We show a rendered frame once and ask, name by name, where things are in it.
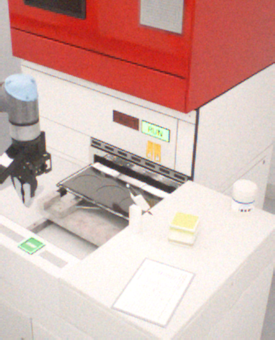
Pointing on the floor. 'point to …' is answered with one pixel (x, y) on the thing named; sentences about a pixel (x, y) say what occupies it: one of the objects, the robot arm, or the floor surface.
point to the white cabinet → (24, 310)
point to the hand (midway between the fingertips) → (25, 204)
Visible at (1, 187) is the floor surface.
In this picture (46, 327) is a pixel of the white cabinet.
